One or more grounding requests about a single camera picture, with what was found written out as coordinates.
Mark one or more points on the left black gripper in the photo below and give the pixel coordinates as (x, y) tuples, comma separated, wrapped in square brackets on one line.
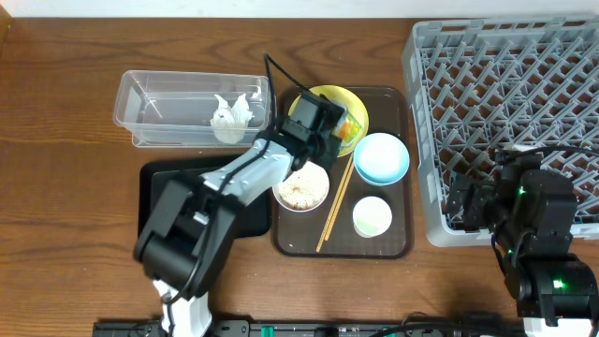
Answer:
[(330, 133)]

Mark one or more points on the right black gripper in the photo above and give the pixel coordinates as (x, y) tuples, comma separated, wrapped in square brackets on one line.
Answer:
[(460, 201)]

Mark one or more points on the yellow green snack wrapper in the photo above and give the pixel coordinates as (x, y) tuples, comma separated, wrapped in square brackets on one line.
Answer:
[(347, 128)]

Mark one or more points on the yellow plate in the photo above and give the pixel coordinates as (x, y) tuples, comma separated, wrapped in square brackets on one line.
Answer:
[(347, 100)]

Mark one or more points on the white rice bowl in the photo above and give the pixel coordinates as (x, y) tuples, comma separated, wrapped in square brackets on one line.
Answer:
[(304, 189)]

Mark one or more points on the wooden chopstick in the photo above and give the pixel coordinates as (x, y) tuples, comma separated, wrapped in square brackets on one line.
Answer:
[(334, 206), (340, 206)]

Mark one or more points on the light blue bowl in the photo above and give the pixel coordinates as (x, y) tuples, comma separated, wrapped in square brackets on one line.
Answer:
[(381, 159)]

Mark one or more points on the white napkin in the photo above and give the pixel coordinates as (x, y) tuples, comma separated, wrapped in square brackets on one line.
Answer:
[(229, 123)]

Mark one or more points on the white green cup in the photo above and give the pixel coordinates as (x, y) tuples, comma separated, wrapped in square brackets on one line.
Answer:
[(371, 217)]

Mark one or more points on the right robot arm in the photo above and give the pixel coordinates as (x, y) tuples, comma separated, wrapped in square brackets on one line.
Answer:
[(529, 212)]

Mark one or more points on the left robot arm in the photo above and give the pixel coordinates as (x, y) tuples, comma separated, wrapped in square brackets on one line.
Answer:
[(188, 235)]

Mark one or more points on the black waste tray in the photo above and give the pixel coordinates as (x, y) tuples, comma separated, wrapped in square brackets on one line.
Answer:
[(154, 176)]

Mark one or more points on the grey dishwasher rack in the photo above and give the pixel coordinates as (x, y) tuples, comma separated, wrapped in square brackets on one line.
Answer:
[(475, 86)]

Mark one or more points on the brown plastic tray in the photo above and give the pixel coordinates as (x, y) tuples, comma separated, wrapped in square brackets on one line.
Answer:
[(299, 233)]

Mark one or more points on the clear plastic bin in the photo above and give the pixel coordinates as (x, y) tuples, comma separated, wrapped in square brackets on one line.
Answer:
[(173, 109)]

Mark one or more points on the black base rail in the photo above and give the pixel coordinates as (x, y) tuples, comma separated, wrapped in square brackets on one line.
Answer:
[(243, 328)]

